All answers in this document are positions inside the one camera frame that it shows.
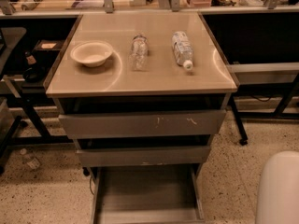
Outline grey bottom drawer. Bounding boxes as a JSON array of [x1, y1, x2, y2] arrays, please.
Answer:
[[90, 164, 204, 224]]

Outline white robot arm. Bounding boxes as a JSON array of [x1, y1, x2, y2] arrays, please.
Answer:
[[255, 151, 299, 224]]

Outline black desk frame right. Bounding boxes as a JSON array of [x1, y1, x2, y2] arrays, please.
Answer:
[[229, 63, 299, 146]]

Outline clear empty plastic bottle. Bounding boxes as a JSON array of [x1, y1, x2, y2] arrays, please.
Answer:
[[129, 34, 149, 71]]

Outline black desk frame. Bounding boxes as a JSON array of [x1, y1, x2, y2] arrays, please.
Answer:
[[0, 27, 71, 174], [229, 63, 299, 146]]

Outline black headphones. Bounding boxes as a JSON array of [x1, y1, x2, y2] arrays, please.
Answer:
[[22, 67, 46, 83]]

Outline grey middle drawer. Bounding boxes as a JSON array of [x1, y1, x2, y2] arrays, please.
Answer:
[[77, 146, 210, 167]]

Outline white labelled water bottle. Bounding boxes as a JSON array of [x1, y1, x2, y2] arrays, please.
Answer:
[[172, 31, 193, 71]]

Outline white paper bowl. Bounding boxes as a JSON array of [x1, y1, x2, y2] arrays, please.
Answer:
[[70, 41, 113, 68]]

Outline black box with label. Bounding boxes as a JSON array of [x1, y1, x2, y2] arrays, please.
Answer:
[[34, 40, 64, 50]]

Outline plastic bottle on floor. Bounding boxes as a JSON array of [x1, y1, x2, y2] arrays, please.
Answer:
[[20, 148, 40, 170]]

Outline grey drawer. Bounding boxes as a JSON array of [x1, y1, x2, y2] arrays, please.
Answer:
[[77, 146, 210, 167], [90, 164, 204, 224], [59, 110, 226, 139]]

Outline grey drawer cabinet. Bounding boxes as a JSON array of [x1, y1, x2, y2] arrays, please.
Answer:
[[42, 11, 241, 224]]

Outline grey top drawer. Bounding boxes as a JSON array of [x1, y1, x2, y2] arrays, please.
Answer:
[[59, 110, 226, 139]]

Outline black desk frame left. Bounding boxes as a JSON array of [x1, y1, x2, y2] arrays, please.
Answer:
[[0, 27, 71, 174]]

